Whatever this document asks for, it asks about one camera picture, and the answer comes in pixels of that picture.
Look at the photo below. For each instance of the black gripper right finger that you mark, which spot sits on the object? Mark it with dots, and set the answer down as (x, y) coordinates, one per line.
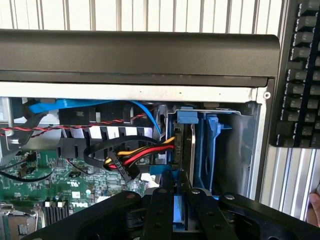
(210, 220)

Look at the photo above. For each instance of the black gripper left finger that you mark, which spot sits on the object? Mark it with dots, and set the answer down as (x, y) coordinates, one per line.
(160, 215)

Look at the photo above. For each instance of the empty blue disk carrier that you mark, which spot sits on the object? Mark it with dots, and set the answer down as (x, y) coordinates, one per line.
(212, 150)

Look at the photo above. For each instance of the person's hand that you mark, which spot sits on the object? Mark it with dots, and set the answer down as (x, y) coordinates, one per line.
(314, 207)

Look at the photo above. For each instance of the blue hard drive caddy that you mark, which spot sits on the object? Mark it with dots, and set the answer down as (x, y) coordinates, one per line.
(240, 150)

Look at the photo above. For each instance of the green motherboard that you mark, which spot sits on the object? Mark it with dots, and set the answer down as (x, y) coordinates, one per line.
(82, 180)

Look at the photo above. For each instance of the black finned heat sink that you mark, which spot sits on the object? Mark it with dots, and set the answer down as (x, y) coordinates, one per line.
(56, 212)

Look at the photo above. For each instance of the black plastic fan shroud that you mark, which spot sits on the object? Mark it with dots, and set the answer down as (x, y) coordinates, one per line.
(75, 147)

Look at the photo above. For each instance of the silver CPU socket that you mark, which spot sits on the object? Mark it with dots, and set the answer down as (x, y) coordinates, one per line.
(17, 222)

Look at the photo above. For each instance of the black and silver PC case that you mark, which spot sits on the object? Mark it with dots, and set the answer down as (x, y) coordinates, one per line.
(140, 57)

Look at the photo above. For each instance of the black keyboard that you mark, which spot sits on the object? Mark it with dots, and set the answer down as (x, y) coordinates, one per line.
(297, 87)

